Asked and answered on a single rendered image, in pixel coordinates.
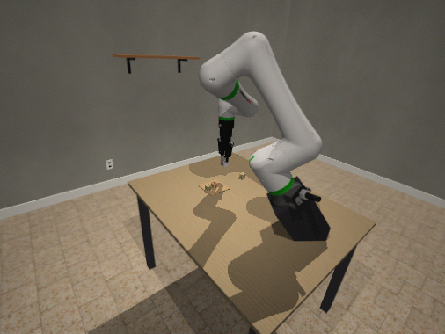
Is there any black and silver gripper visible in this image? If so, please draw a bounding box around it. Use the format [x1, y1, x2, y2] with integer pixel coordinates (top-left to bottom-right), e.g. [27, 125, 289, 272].
[217, 129, 234, 167]

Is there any tan flat mat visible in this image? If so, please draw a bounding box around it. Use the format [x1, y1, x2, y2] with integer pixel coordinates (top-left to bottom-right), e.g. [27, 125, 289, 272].
[199, 179, 229, 196]

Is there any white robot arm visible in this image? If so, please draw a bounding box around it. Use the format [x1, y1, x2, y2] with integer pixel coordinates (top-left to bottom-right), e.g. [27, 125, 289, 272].
[199, 32, 322, 210]

